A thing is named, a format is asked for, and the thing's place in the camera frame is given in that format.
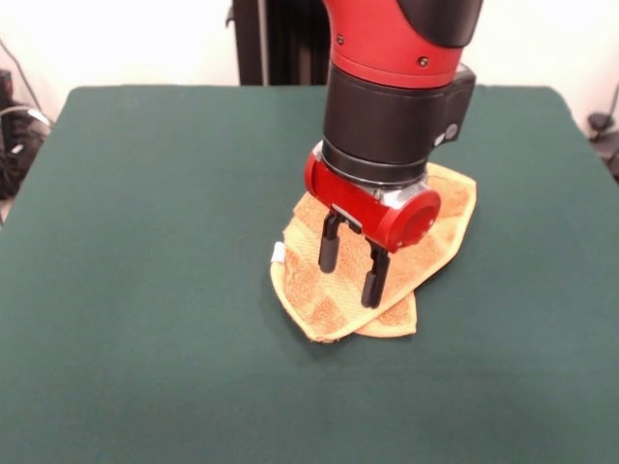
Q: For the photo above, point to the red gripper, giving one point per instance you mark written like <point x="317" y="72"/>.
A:
<point x="387" y="212"/>

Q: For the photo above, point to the orange terry towel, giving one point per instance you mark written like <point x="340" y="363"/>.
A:
<point x="338" y="314"/>

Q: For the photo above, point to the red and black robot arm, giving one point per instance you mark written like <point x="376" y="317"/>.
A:
<point x="387" y="111"/>

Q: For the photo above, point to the dark green table cloth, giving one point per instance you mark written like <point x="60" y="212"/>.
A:
<point x="121" y="241"/>

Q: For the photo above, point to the thin grey pole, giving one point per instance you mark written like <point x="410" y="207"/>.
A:
<point x="21" y="72"/>

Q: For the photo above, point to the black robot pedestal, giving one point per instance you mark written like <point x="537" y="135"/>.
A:
<point x="280" y="43"/>

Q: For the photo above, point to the grey pedestal leg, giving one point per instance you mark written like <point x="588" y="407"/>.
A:
<point x="604" y="135"/>

